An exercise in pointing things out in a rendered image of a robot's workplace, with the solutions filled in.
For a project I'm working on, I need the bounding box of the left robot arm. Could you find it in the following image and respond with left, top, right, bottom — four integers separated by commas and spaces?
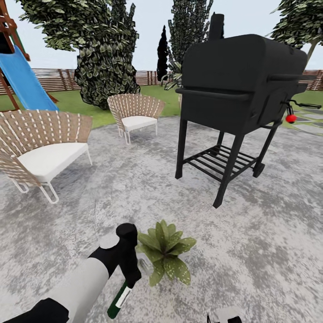
4, 223, 154, 323

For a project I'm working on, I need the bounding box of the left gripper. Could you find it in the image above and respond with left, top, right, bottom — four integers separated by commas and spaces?
119, 258, 142, 287

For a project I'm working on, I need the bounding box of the insectifuge atomizer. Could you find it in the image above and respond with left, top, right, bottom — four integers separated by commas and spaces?
107, 281, 132, 319

